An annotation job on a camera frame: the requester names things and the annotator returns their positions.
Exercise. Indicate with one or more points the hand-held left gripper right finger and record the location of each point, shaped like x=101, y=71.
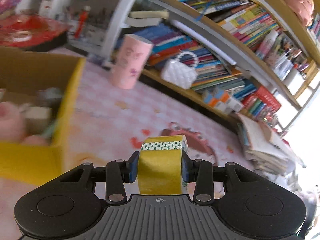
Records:
x=186, y=167

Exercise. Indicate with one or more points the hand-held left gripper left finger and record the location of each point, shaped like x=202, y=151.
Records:
x=133, y=167

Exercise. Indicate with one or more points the yellow tape roll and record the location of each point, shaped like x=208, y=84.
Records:
x=160, y=167

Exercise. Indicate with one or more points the yellow cardboard box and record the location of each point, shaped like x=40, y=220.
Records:
x=32, y=160

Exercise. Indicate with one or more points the white square block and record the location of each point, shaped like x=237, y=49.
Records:
x=38, y=117

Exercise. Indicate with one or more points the grey small toy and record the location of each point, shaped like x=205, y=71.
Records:
x=51, y=95

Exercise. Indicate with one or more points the pink plush toy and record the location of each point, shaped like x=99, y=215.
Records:
x=11, y=122

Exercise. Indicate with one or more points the pink checkered tablecloth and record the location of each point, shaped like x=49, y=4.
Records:
x=115, y=120

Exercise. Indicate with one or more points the orange and blue boxes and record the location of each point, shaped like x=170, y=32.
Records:
x=222, y=101

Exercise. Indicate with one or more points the stack of papers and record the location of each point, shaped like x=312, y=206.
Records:
x=265, y=145

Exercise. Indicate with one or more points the white quilted purse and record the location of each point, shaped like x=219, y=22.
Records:
x=178, y=73

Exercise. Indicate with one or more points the pink cylinder container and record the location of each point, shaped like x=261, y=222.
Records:
x=131, y=62

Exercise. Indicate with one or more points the row of colourful books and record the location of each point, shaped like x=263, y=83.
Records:
x=207, y=62
x=237, y=12

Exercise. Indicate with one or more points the wooden bookshelf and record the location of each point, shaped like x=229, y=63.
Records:
x=250, y=42

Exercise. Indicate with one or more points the cluster of bottles and pens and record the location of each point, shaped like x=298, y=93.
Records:
x=282, y=52

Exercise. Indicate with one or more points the stacked beige books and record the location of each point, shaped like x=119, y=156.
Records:
x=147, y=17

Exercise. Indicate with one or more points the red figurine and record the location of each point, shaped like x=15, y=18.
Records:
x=82, y=22

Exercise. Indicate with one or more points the red round tray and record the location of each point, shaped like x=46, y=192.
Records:
x=32, y=30

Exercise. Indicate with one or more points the pink plush bag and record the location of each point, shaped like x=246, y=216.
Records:
x=298, y=3

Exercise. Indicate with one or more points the white metal post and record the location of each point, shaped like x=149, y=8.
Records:
x=120, y=17

